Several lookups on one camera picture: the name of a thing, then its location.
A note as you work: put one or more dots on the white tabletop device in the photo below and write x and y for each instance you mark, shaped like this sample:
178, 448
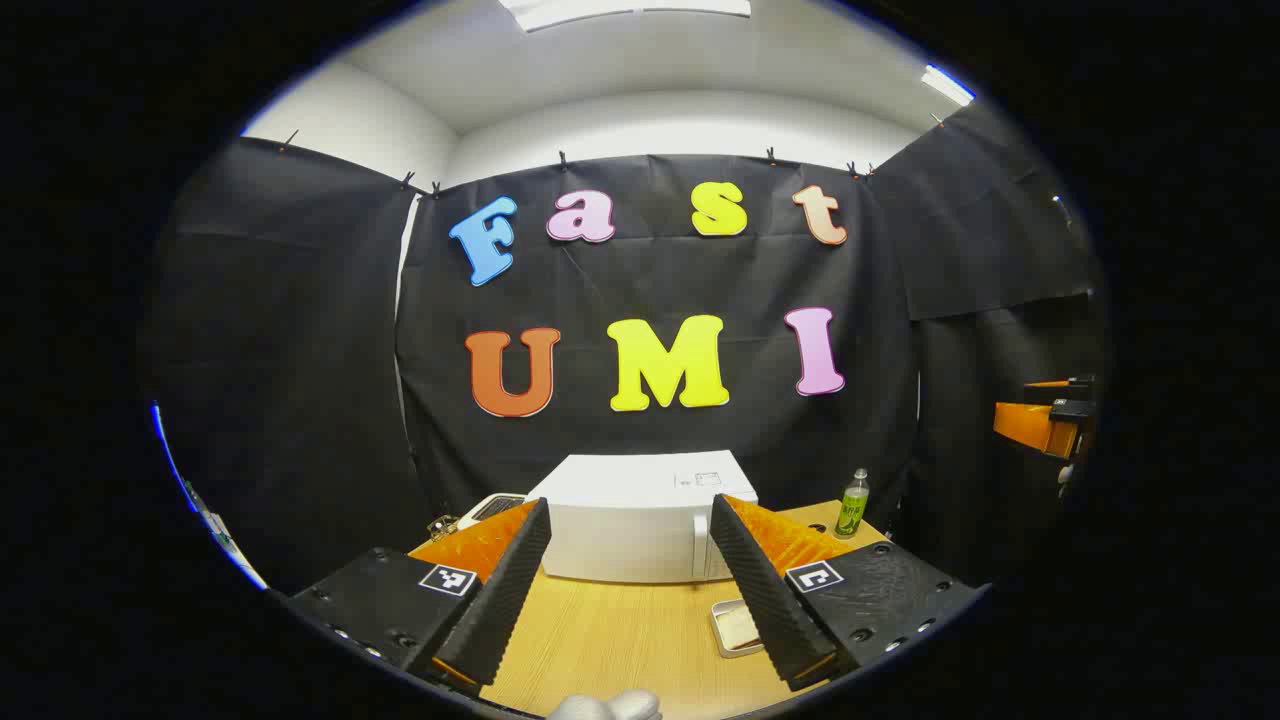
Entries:
495, 507

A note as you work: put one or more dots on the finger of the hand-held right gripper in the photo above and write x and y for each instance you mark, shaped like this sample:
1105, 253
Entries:
1072, 384
1035, 428

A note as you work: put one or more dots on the white rectangular food tray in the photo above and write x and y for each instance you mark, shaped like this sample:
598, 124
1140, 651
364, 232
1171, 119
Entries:
735, 653

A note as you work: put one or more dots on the white microwave oven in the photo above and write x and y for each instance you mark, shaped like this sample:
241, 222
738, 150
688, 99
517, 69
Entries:
620, 530

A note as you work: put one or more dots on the black backdrop cloth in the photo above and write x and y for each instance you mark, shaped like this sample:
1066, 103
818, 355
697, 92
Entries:
300, 350

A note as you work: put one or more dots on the ceiling light panel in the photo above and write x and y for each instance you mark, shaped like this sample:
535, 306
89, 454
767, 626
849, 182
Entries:
947, 85
620, 10

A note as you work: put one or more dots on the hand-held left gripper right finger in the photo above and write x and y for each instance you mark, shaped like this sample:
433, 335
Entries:
760, 600

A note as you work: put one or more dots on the green label drink bottle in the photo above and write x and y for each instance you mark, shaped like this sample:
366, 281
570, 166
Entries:
852, 510

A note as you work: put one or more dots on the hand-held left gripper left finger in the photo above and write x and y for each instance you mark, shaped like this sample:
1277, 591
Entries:
500, 600

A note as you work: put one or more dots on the small metallic object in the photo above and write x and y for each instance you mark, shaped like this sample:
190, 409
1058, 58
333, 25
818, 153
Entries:
443, 524

